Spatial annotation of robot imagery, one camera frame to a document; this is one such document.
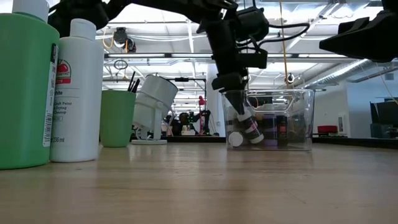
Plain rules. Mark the small purple paint bottle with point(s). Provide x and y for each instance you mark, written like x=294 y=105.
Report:
x=271 y=132

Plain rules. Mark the dark monitor panel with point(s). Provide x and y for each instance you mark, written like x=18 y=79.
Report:
x=385 y=118

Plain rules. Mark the small brown paint bottle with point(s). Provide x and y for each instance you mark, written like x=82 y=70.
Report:
x=235 y=139

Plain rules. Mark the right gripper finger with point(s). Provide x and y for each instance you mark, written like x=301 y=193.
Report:
x=367 y=43
x=353 y=25

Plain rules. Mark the large white paint bottle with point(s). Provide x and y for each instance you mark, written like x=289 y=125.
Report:
x=77 y=130

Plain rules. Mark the Lamp Black paint bottle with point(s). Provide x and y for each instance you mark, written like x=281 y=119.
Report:
x=282 y=130

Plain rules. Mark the clear plastic storage bin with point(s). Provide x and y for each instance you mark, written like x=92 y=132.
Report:
x=303 y=124

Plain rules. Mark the white building column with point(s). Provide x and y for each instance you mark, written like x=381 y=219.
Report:
x=214 y=102

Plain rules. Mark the large green paint bottle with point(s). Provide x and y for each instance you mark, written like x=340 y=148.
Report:
x=21 y=93

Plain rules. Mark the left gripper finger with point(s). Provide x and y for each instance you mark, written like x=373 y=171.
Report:
x=236 y=101

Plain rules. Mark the thin brush copper ferrule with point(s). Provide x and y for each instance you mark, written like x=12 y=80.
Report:
x=131 y=82

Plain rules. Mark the person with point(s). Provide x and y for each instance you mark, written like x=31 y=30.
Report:
x=183 y=119

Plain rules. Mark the tilted white cup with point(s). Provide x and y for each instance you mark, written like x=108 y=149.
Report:
x=155 y=96

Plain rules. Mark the black aluminium table frame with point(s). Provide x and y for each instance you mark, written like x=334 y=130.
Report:
x=357 y=142

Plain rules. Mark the orange fan paint brush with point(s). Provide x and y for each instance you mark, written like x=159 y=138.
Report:
x=136 y=87

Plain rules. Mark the green plastic cup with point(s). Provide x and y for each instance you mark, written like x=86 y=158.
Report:
x=116 y=118

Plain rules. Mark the long LED light bar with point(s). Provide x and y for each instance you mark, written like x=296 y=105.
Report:
x=155 y=56

